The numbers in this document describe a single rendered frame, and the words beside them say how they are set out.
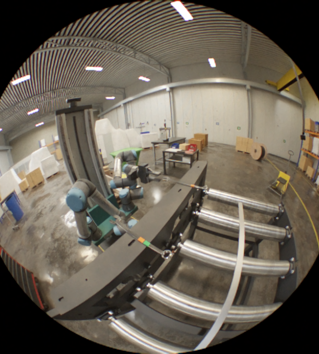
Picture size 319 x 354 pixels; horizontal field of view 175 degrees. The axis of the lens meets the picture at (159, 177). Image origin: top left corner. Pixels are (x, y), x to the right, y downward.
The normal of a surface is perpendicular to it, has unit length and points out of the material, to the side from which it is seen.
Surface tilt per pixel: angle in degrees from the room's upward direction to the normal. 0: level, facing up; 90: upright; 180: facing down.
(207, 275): 0
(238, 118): 90
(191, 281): 0
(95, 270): 0
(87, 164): 90
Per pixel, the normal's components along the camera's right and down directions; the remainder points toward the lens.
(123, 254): -0.07, -0.88
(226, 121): -0.57, 0.42
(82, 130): 0.84, 0.19
